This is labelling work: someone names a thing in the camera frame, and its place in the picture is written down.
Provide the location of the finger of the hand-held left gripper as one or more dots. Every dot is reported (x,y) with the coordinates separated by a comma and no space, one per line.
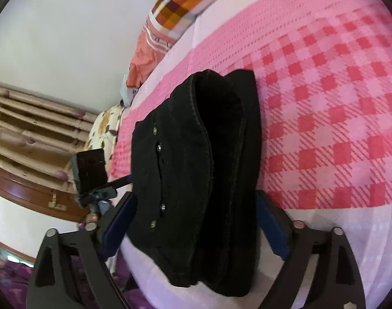
(120,181)

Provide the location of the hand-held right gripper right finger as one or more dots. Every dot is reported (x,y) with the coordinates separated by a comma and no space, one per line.
(273,228)

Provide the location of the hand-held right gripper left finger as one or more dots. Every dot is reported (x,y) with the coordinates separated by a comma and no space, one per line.
(118,225)

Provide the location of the black pants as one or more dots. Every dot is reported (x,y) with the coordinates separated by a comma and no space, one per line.
(196,173)

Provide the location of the floral pillow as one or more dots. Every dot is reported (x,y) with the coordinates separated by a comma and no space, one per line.
(102,128)

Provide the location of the brown wooden board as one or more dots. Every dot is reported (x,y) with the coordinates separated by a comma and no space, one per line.
(31,196)

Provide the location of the beige patterned curtain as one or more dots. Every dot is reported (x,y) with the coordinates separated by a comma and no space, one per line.
(31,128)

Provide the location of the white blue cloth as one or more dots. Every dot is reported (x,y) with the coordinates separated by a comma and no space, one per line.
(129,93)

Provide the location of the purple patterned clothing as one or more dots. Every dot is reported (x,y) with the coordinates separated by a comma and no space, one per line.
(9,283)

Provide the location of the orange checked pillow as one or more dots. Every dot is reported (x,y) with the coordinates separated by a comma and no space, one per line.
(179,6)

